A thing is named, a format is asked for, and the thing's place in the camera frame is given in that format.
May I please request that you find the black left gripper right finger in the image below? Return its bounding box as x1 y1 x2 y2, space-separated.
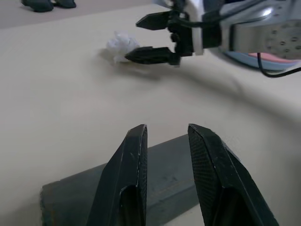
187 123 280 226

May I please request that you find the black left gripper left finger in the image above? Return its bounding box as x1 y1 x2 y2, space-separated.
86 124 149 226

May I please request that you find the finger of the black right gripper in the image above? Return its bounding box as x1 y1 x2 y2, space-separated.
135 10 174 31
124 47 182 68

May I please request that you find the crumpled white tissue ball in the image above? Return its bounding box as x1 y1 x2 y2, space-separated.
105 30 142 65

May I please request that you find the dark grey glasses case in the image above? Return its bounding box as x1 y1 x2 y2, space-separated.
40 134 200 226

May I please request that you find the light blue plate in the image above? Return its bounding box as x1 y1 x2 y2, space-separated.
217 46 301 71

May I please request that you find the pink round plate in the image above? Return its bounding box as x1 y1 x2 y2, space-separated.
248 52 301 64

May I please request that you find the black rounded object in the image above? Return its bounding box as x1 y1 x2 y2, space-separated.
53 0 77 9
21 0 55 12

